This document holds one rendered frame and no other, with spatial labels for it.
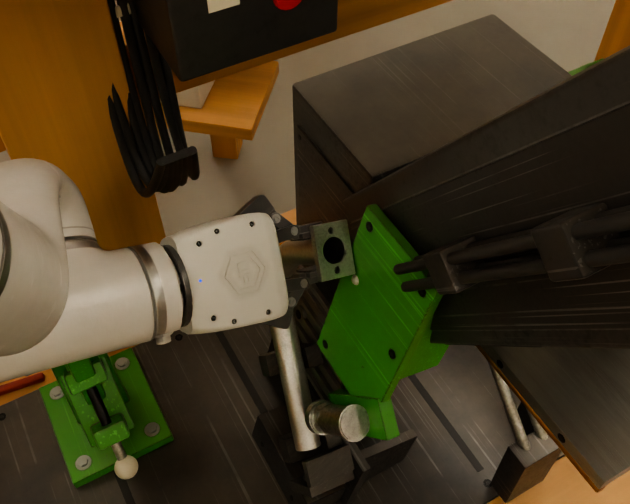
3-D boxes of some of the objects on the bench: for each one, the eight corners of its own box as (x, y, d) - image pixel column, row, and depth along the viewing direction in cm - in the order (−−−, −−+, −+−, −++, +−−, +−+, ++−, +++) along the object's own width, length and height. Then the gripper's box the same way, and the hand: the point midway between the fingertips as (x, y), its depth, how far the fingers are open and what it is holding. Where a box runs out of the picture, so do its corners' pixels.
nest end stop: (333, 472, 88) (355, 478, 84) (291, 490, 85) (312, 498, 81) (331, 462, 88) (353, 468, 84) (288, 480, 85) (309, 488, 81)
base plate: (789, 320, 107) (796, 312, 105) (59, 768, 73) (53, 766, 71) (590, 150, 130) (594, 141, 128) (-35, 429, 96) (-41, 422, 94)
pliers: (36, 353, 103) (34, 348, 102) (47, 381, 101) (44, 376, 100) (-78, 401, 99) (-82, 397, 98) (-71, 432, 96) (-75, 428, 95)
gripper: (129, 200, 66) (298, 171, 76) (164, 372, 68) (326, 323, 77) (155, 194, 60) (337, 163, 69) (193, 384, 62) (366, 329, 71)
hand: (315, 252), depth 72 cm, fingers closed on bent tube, 3 cm apart
